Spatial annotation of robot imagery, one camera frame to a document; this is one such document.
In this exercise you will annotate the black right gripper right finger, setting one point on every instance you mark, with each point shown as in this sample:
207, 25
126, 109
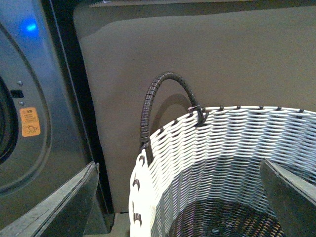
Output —
292, 199

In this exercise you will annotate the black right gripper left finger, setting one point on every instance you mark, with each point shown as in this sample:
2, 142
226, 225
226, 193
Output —
64, 213

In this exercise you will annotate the silver front-load washing machine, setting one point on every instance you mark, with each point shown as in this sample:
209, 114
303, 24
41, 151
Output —
41, 66

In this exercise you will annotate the white woven laundry basket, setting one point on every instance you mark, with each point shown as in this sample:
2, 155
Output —
205, 181

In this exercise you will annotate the orange warning sticker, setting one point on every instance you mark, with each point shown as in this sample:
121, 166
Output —
30, 122

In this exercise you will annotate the dark wrapped basket handle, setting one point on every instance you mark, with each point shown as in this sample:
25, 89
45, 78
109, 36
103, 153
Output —
145, 142

